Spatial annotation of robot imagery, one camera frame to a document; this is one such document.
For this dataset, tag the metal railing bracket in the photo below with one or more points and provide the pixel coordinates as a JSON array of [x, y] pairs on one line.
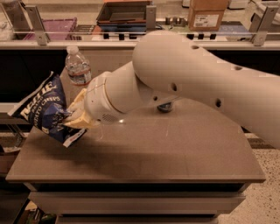
[[37, 25], [262, 30], [151, 17]]

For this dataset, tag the dark tray on shelf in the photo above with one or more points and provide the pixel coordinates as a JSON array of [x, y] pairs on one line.
[[123, 11]]

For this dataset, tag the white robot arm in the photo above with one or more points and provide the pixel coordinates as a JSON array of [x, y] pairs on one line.
[[166, 66]]

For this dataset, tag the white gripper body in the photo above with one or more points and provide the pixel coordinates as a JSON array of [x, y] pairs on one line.
[[97, 101]]

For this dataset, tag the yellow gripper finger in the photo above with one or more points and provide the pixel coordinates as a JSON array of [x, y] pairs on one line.
[[77, 105], [80, 120]]

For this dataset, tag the cardboard box with label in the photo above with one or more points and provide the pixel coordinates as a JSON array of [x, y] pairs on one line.
[[206, 15]]

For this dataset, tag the right metal railing bracket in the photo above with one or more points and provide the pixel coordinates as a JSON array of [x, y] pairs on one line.
[[262, 30]]

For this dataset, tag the middle metal railing bracket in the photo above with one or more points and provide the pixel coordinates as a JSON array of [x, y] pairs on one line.
[[151, 17]]

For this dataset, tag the clear plastic water bottle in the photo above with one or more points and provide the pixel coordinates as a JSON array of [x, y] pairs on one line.
[[77, 66]]

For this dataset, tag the purple plastic crate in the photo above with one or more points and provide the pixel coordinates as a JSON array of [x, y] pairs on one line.
[[55, 29]]

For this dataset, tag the blue silver energy drink can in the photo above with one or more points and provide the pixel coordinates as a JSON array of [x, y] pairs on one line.
[[166, 107]]

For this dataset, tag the left metal railing bracket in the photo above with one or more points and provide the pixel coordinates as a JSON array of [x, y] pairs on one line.
[[37, 25]]

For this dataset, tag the blue potato chip bag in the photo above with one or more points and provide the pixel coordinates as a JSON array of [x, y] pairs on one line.
[[46, 108]]

